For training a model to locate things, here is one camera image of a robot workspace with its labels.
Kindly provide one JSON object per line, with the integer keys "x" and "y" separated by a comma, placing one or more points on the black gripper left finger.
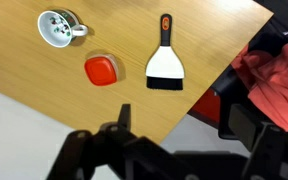
{"x": 125, "y": 116}

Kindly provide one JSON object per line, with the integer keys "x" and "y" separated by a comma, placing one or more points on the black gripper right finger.
{"x": 247, "y": 126}

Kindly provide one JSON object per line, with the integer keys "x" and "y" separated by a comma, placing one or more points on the white patterned ceramic mug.
{"x": 56, "y": 29}

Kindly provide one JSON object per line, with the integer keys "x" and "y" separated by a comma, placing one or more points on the black office chair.
{"x": 230, "y": 83}

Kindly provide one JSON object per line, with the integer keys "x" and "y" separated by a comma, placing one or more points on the orange-red cloth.
{"x": 277, "y": 90}

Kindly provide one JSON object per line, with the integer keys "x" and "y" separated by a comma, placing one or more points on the clear container with red lid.
{"x": 100, "y": 70}

